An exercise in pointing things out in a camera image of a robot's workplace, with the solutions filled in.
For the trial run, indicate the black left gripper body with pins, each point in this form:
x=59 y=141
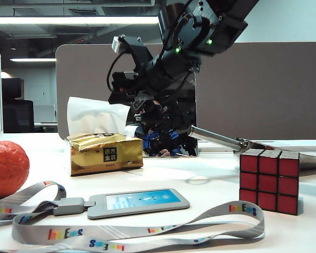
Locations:
x=129 y=81

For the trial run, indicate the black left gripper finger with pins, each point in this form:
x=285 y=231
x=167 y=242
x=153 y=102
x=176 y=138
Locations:
x=117 y=98
x=139 y=103

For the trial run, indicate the gold tissue pack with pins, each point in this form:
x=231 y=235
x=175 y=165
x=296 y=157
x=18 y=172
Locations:
x=105 y=155

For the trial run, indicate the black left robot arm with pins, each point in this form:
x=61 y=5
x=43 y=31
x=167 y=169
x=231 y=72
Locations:
x=195 y=34

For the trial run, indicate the blue ID card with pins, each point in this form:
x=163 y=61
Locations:
x=147 y=199

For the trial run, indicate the grey ID card holder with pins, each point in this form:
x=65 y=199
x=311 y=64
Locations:
x=100 y=214

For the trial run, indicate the standing metal mirror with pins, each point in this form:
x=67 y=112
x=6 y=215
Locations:
x=192 y=110

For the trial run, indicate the white background desk panel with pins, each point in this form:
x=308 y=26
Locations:
x=43 y=113

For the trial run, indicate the silver metal spatula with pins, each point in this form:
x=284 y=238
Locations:
x=213 y=137

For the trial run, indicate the long ceiling light bar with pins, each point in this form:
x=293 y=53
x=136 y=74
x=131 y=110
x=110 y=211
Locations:
x=68 y=20

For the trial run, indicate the short ceiling light bar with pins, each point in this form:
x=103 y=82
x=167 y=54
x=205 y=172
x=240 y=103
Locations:
x=31 y=60

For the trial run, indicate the black office chair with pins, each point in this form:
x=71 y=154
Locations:
x=18 y=118

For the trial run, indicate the wide brown desk partition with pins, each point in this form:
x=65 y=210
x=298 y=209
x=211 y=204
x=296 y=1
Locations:
x=252 y=92

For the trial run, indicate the orange crinkled plastic object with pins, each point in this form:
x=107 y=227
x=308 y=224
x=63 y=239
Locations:
x=5 y=168

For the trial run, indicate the red Rubik's cube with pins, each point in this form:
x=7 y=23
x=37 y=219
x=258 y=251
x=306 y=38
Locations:
x=268 y=182

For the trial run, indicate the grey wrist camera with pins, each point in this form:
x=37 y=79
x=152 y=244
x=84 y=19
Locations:
x=117 y=44

